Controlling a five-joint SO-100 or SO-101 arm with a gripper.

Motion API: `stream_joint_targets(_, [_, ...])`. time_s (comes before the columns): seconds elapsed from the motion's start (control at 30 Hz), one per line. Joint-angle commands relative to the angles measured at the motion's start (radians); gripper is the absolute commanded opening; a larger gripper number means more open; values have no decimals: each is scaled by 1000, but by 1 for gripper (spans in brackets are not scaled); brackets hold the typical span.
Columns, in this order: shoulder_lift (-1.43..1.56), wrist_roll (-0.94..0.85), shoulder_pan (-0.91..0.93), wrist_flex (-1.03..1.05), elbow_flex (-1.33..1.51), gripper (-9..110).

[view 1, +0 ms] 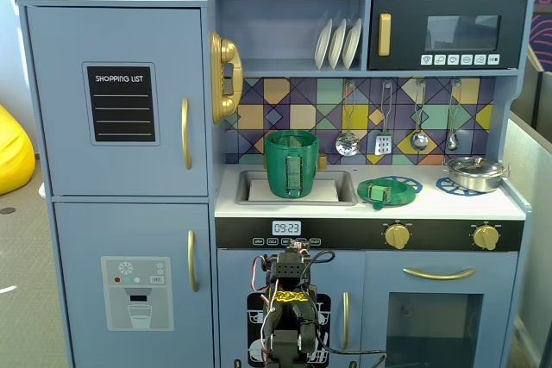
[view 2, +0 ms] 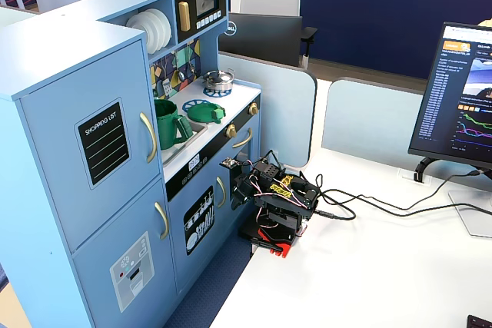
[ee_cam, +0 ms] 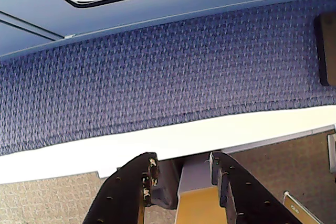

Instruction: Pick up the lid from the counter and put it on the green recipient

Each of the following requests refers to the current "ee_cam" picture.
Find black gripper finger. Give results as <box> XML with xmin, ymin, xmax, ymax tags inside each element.
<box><xmin>83</xmin><ymin>152</ymin><xmax>160</xmax><ymax>224</ymax></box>
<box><xmin>209</xmin><ymin>152</ymin><xmax>319</xmax><ymax>224</ymax></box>

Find yellow wooden block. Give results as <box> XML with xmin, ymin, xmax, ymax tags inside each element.
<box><xmin>175</xmin><ymin>159</ymin><xmax>222</xmax><ymax>224</ymax></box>

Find blue toy kitchen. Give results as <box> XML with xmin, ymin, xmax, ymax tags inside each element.
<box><xmin>0</xmin><ymin>0</ymin><xmax>336</xmax><ymax>59</ymax></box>

